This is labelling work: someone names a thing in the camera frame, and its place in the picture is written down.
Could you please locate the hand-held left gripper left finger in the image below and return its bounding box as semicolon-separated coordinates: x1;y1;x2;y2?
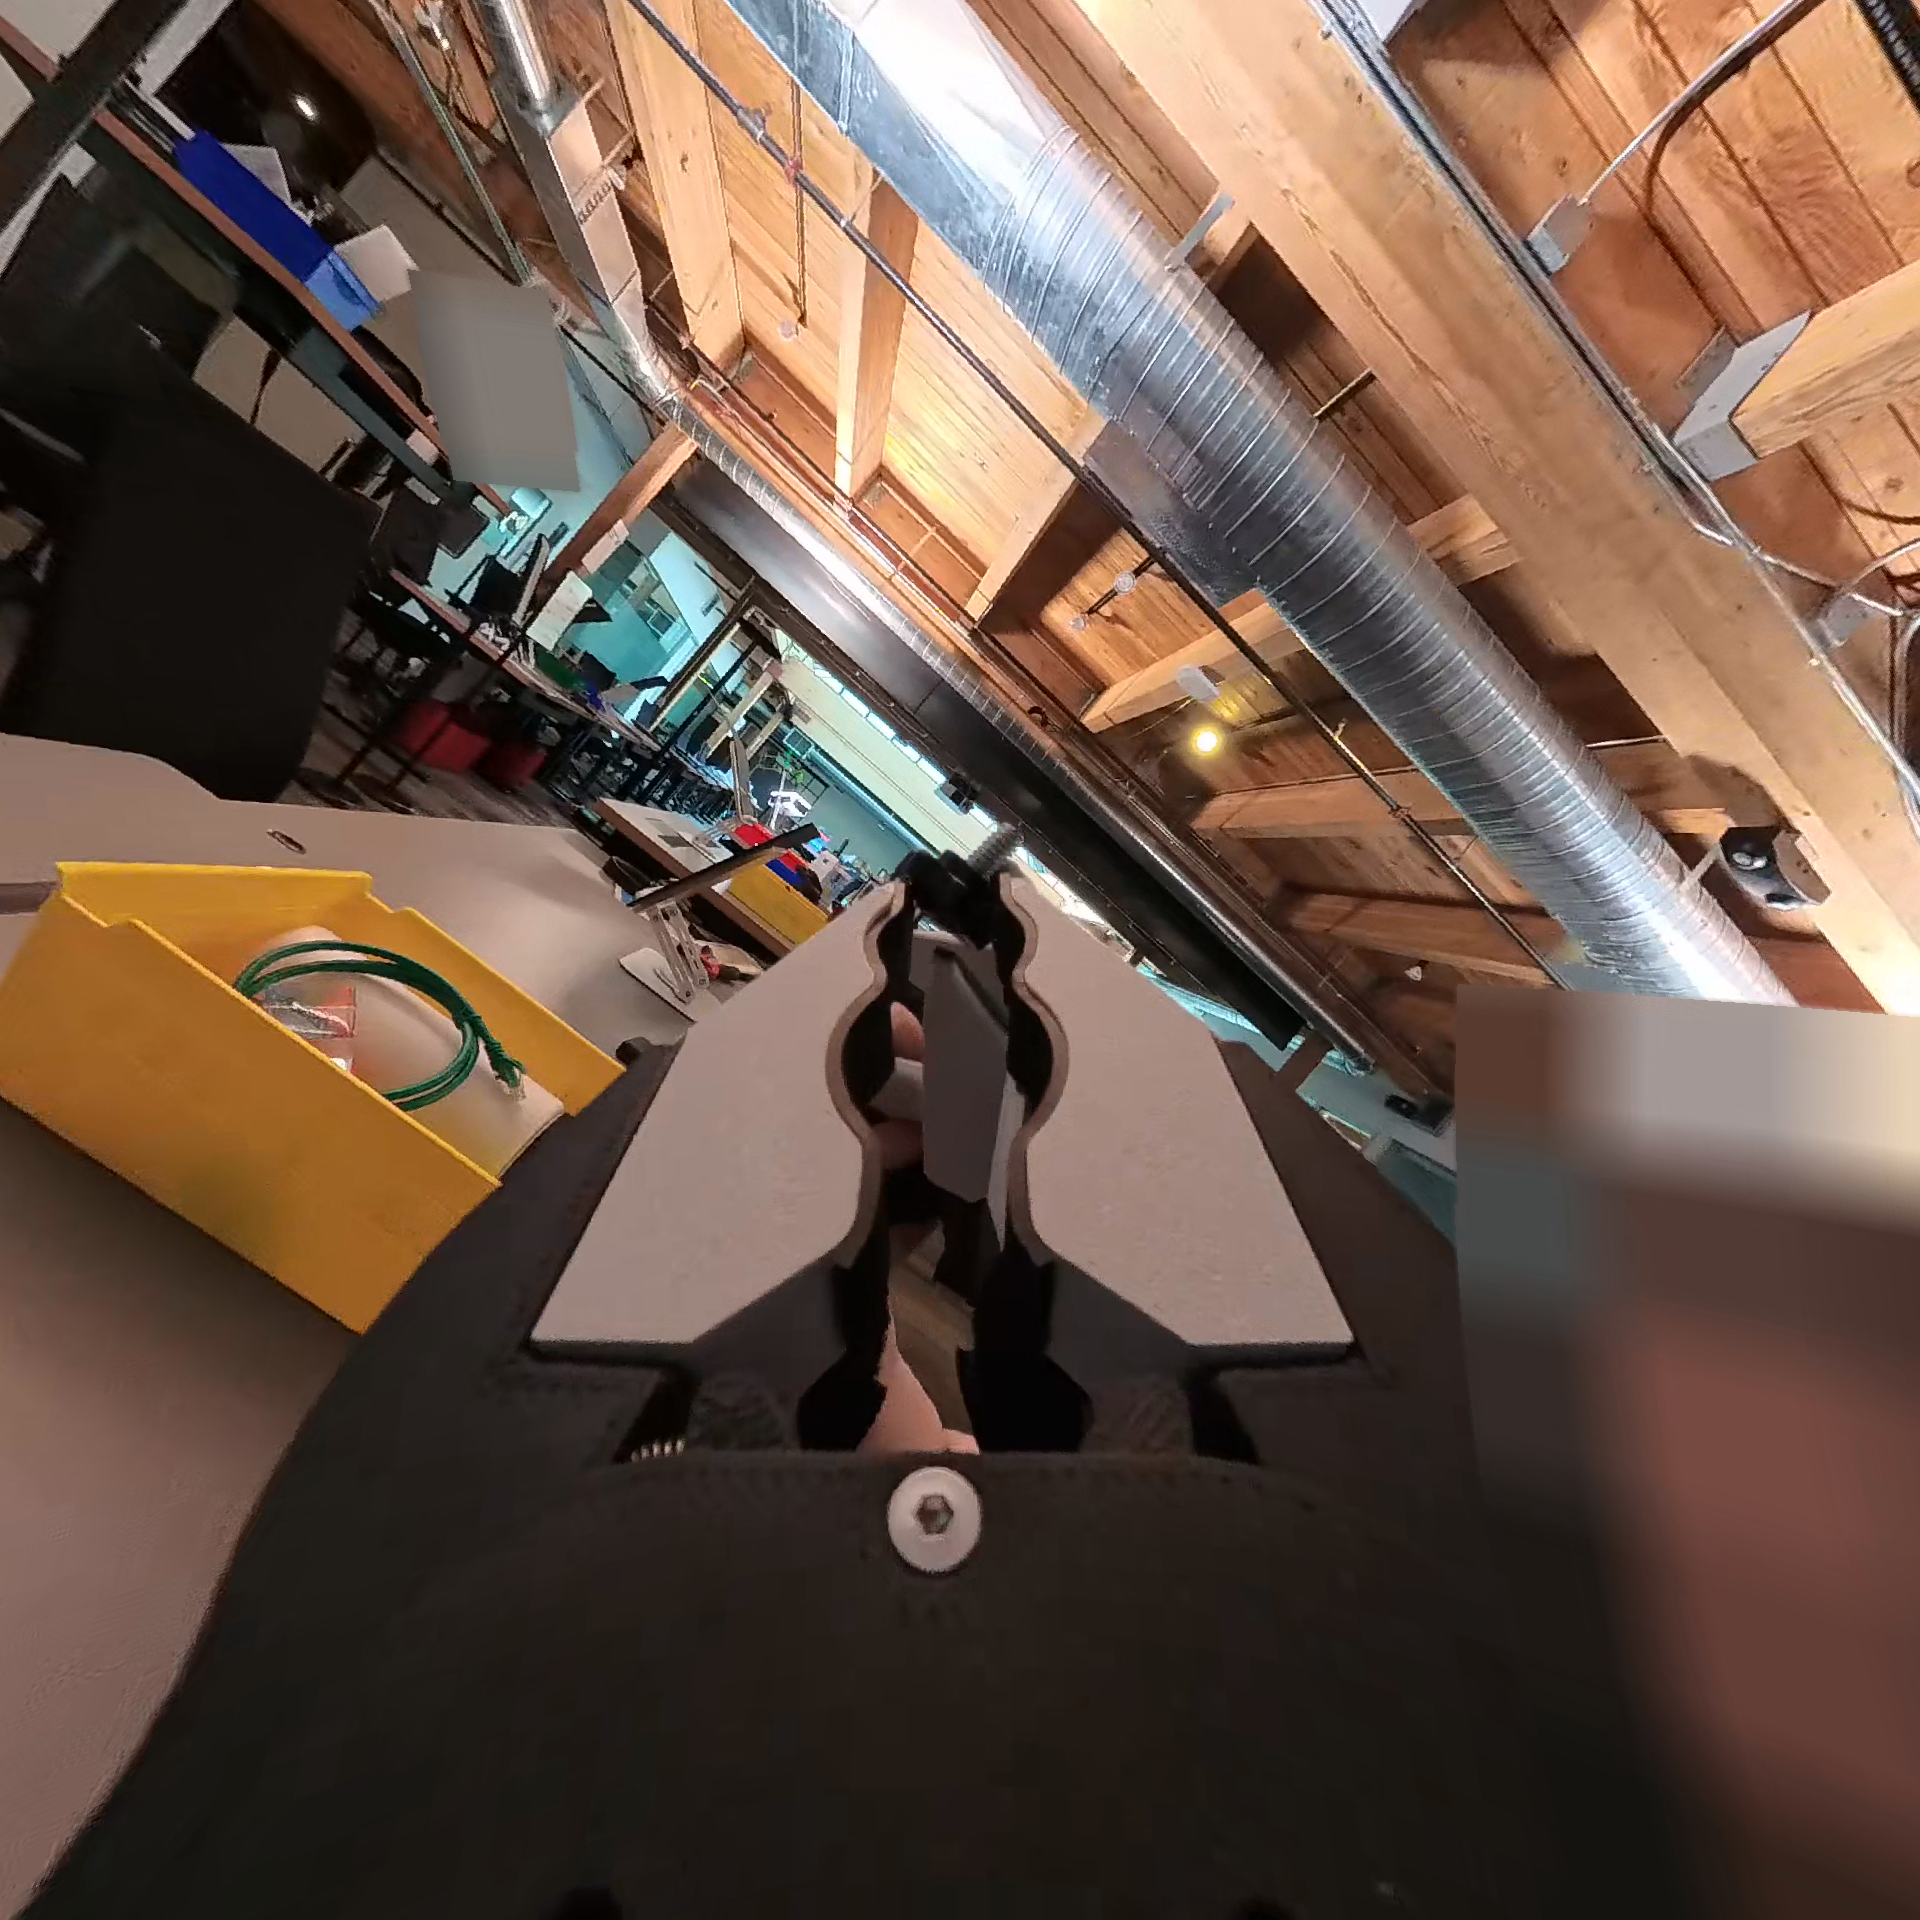
533;882;918;1453

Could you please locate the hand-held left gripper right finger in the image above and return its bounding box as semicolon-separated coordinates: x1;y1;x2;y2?
957;882;1356;1453

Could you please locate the green ethernet cable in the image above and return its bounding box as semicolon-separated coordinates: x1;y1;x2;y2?
231;940;527;1116

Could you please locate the yellow plastic bin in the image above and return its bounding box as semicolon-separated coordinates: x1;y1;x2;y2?
0;862;628;1334
731;862;831;948

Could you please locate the person's right forearm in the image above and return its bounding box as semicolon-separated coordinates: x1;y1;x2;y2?
858;1320;980;1454

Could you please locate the person's right hand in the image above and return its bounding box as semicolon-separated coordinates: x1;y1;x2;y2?
867;1002;932;1221

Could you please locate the grey laptop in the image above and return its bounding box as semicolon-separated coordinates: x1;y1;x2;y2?
628;822;822;913

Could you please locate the black cabinet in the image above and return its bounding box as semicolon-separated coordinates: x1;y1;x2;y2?
0;337;382;805

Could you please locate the wooden standing desk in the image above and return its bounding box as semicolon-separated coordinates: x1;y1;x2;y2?
0;14;519;521

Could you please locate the blue plastic bin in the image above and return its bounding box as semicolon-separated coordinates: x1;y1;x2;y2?
172;127;382;332

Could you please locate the black ceiling camera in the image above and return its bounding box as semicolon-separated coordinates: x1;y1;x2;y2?
1717;822;1831;910

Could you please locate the large silver ventilation duct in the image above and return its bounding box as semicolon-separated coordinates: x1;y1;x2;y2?
720;0;1794;1006

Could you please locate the grey beam bracket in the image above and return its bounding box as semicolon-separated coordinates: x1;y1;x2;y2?
1672;312;1817;483

